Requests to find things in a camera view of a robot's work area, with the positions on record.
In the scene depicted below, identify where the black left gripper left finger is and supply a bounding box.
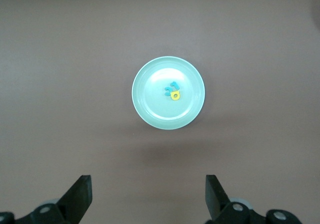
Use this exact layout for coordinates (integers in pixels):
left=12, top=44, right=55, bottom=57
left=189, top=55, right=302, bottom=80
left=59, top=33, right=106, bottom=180
left=0, top=175, right=94, bottom=224

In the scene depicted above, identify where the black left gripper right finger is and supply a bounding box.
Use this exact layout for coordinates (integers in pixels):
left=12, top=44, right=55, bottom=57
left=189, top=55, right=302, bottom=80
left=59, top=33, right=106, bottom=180
left=205, top=174, right=304, bottom=224

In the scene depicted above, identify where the green plate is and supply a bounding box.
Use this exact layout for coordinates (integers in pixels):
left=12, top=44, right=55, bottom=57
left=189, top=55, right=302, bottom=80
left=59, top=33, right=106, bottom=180
left=131, top=56, right=206, bottom=130

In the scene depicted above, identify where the brown table cover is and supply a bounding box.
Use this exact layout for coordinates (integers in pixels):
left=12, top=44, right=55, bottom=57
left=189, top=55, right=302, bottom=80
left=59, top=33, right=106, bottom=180
left=0, top=0, right=320, bottom=224

